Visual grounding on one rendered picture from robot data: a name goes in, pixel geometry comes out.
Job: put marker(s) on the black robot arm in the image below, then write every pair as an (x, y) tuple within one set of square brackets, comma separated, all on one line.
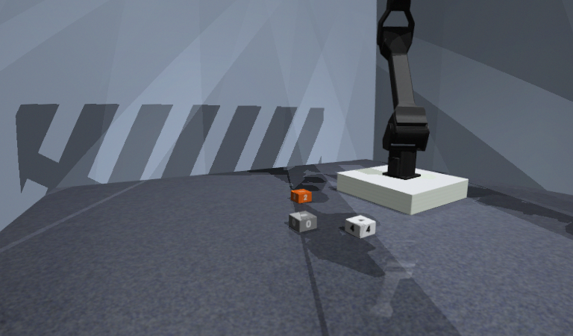
[(408, 124)]

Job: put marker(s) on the orange block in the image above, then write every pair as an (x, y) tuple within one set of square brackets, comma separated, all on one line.
[(301, 196)]

